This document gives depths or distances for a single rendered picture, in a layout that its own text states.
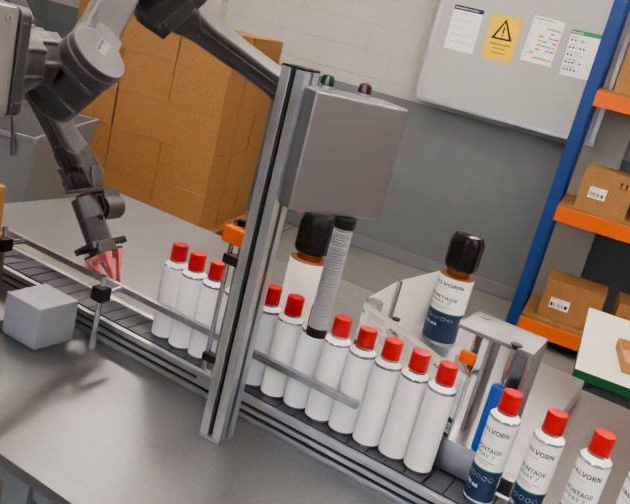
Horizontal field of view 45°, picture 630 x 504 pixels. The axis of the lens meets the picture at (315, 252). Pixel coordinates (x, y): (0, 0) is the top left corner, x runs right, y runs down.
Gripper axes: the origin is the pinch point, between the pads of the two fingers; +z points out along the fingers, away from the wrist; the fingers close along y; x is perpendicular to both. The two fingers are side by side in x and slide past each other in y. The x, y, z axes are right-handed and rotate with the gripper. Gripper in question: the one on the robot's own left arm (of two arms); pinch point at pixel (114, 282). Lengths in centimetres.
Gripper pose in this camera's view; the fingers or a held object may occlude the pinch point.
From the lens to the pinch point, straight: 172.6
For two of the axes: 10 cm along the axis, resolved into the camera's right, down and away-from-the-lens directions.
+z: 3.5, 9.4, -0.4
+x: -8.0, 3.2, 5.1
